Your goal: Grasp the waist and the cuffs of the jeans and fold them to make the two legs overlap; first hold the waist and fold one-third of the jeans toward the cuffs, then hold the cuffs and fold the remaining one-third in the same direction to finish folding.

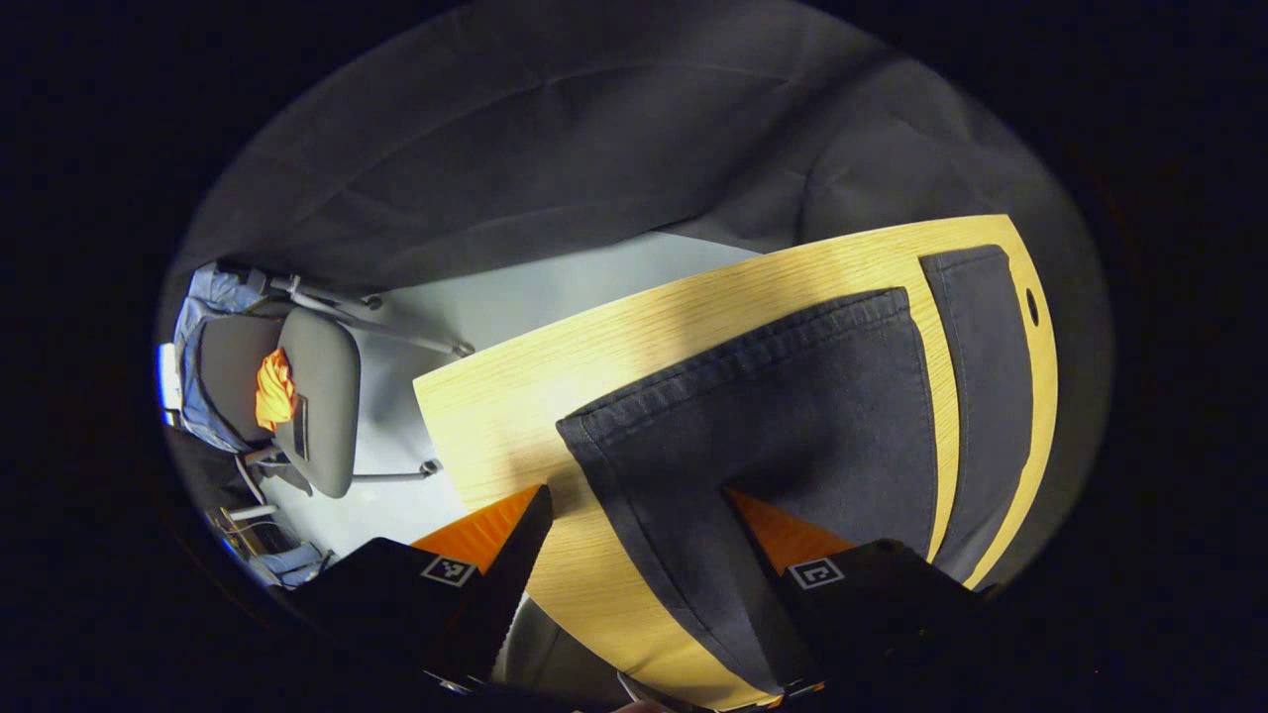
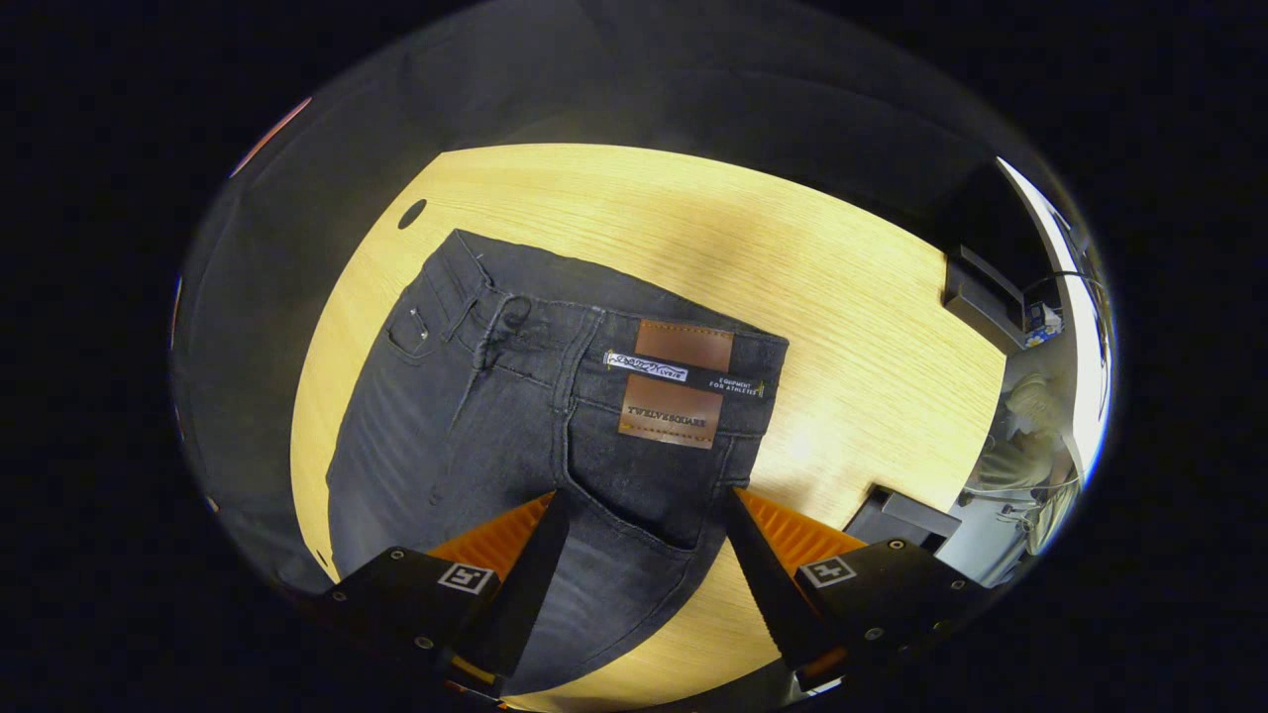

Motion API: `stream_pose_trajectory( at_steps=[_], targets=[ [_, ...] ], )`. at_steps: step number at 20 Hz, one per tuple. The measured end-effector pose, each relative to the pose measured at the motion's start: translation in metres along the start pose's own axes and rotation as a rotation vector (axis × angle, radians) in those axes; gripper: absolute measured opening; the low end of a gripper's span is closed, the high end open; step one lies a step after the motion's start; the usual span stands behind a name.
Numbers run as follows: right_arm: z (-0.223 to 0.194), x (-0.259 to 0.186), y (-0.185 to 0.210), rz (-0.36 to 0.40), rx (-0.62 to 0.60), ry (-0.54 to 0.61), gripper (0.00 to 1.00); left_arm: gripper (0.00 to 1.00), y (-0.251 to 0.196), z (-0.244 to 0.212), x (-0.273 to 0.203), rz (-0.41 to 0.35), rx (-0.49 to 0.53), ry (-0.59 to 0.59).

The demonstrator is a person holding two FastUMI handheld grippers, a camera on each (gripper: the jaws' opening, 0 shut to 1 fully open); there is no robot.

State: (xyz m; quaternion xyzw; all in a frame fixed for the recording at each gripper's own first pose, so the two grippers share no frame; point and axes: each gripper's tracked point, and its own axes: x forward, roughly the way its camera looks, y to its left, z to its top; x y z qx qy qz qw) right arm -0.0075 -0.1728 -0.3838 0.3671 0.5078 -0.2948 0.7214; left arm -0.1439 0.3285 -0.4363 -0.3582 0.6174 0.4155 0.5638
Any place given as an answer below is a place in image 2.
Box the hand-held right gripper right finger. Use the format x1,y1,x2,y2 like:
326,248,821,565
728,485,992,694

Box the dark grey jeans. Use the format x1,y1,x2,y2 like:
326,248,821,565
325,228,791,699

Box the grey box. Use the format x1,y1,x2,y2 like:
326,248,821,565
845,483,964,556

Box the black box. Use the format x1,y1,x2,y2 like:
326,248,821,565
941,243,1031,355

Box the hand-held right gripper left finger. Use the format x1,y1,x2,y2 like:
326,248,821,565
317,488,573,694

